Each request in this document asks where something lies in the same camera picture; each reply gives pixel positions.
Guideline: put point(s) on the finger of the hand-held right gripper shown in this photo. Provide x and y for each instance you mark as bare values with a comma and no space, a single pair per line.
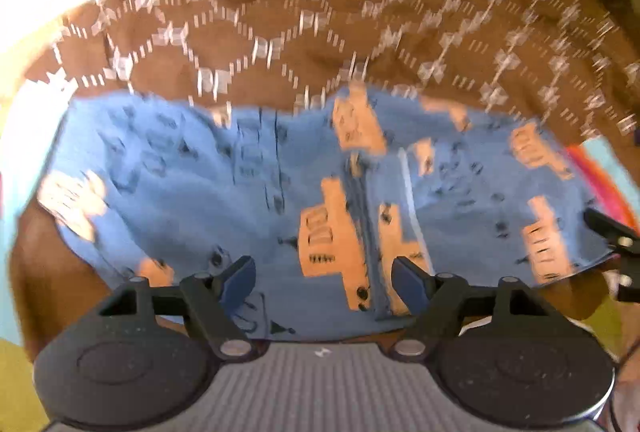
629,282
617,234

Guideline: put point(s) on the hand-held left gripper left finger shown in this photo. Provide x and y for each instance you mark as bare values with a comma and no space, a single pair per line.
237,284

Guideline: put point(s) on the blue printed pants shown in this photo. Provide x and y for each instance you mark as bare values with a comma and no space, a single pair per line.
210,192

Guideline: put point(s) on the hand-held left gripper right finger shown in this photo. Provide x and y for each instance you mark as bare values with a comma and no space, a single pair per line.
410,284

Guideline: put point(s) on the brown patterned blanket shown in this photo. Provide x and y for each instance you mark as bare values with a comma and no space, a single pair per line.
300,52

